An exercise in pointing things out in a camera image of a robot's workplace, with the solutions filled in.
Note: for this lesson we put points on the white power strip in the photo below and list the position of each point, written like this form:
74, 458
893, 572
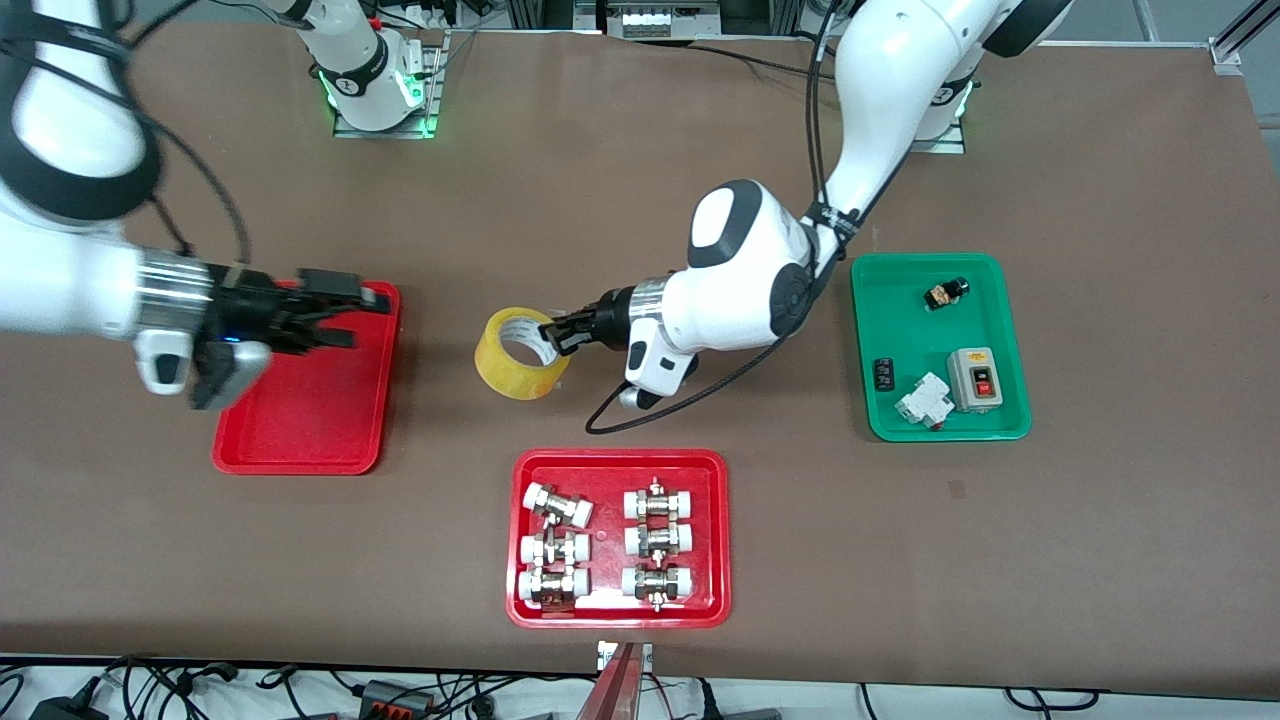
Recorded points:
650, 22

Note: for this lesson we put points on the white metal pipe fitting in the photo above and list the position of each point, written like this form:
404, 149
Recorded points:
659, 502
657, 583
553, 585
558, 505
658, 540
553, 549

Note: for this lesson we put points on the green plastic tray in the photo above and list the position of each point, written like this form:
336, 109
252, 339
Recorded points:
990, 320

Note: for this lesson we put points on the black power adapter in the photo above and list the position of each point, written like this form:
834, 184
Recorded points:
65, 708

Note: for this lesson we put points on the grey push button switch box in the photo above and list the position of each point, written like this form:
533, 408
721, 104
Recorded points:
972, 380

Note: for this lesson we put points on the black orange connector box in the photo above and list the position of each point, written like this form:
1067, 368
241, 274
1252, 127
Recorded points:
395, 698

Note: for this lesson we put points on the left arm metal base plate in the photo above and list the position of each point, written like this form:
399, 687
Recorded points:
945, 146

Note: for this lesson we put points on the white circuit breaker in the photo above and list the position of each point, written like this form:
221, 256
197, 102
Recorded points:
922, 402

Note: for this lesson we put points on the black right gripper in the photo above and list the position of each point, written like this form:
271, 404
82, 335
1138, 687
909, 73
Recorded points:
243, 303

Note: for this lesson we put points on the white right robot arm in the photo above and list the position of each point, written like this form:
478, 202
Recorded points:
60, 290

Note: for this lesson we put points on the red metal bar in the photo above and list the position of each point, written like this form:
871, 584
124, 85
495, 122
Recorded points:
615, 695

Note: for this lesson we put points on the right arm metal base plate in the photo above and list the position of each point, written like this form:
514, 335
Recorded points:
432, 90

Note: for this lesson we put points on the black brass knob switch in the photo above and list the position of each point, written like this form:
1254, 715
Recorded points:
945, 294

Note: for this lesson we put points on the red tray with fittings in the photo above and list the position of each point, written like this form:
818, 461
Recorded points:
610, 600

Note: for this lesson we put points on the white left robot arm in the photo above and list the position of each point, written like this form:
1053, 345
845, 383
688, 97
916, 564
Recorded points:
900, 80

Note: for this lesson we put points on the aluminium frame profile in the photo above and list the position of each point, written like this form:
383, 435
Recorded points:
1240, 40

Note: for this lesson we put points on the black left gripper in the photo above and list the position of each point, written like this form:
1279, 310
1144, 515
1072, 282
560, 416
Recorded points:
607, 315

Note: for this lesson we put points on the small black terminal block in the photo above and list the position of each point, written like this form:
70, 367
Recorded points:
884, 374

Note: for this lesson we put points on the silver clamp plate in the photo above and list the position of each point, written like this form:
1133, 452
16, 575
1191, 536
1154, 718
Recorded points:
643, 655

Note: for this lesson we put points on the empty red plastic tray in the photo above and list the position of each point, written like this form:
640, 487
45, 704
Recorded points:
320, 420

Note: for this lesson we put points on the yellow tape roll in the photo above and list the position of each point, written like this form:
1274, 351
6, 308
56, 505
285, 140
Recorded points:
510, 380

